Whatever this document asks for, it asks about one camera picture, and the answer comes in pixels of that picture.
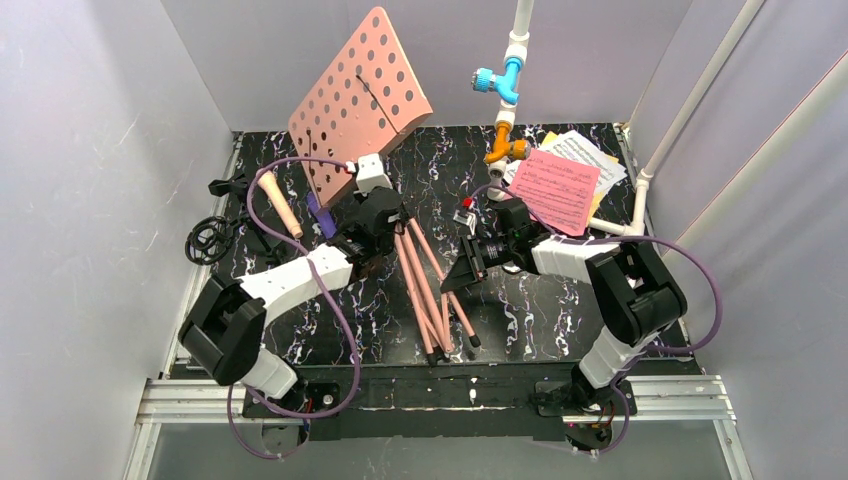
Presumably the purple microphone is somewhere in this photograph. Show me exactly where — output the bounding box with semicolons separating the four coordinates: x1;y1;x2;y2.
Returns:
306;192;337;239

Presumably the pink sheet music page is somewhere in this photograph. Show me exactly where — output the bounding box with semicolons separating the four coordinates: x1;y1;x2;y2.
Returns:
509;150;600;236

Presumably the pink tripod music stand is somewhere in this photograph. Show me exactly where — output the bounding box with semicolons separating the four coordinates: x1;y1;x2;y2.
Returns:
288;6;481;364

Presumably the pink microphone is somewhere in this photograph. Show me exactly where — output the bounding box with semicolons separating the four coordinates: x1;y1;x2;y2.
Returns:
258;171;303;239

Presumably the yellow sheet music page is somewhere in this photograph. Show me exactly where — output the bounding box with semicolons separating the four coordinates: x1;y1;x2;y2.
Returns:
539;131;621;230

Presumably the black tripod mic stand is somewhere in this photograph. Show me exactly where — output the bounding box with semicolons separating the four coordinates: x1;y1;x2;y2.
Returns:
184;209;286;266

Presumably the sheet music book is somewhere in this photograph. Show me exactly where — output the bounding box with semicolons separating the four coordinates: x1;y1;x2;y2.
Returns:
596;162;627;194

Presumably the black round-base mic stand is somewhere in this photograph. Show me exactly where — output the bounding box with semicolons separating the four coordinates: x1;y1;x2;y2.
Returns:
208;173;285;262

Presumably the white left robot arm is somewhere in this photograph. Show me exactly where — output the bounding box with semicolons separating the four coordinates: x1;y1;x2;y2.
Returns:
178;187;406;399

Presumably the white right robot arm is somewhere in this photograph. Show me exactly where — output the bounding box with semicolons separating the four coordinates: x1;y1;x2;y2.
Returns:
440;198;688;399

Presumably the orange pipe valve fitting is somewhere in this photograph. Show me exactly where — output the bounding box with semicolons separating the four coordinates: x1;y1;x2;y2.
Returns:
484;121;531;165

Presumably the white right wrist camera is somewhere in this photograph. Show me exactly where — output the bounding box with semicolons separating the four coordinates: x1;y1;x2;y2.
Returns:
453;197;477;237

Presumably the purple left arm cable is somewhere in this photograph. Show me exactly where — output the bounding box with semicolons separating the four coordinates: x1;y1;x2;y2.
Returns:
226;156;362;462

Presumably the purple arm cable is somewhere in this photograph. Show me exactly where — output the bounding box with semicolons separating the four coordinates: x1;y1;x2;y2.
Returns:
468;183;725;458
226;156;362;462

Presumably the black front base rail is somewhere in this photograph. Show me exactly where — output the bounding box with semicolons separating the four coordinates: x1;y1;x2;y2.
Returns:
244;361;637;441

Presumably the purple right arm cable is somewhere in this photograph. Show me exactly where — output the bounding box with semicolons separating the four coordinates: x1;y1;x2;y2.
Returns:
468;183;725;458

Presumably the white PVC pipe frame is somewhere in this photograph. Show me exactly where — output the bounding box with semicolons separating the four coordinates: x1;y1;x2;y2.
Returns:
486;0;651;238

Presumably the white wall pipe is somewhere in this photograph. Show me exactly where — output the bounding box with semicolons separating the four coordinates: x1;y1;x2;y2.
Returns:
637;0;765;184

